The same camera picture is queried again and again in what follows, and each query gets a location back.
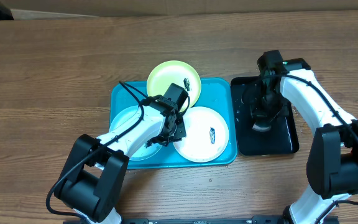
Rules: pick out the light blue plate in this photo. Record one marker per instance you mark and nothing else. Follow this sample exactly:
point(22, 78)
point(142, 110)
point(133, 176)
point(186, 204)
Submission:
point(148, 149)

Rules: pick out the blue plastic tray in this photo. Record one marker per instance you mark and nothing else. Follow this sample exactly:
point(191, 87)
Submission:
point(215, 94)

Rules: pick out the white plate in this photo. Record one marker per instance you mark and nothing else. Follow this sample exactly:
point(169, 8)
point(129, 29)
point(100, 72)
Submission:
point(207, 135)

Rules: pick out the black plastic tray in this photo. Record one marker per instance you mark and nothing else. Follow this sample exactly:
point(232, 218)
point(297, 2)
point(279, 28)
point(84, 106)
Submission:
point(281, 138)

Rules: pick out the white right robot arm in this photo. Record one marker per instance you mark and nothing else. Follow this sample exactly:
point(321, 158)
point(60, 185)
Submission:
point(332, 165)

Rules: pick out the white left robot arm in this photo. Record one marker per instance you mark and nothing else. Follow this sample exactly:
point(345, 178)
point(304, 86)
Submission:
point(92, 177)

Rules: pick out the yellow-green plate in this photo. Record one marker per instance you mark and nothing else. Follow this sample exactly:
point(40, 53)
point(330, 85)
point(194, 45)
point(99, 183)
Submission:
point(179, 73)

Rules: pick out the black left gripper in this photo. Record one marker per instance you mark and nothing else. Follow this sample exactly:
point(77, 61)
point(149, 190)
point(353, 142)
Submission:
point(179, 133)

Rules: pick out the brown cardboard backdrop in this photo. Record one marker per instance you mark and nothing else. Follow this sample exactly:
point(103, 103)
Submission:
point(176, 7)

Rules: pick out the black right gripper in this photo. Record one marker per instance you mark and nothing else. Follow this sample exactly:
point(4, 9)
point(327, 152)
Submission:
point(262, 113)

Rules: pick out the green sponge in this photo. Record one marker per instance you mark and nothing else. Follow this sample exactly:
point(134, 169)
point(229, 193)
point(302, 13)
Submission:
point(261, 125)

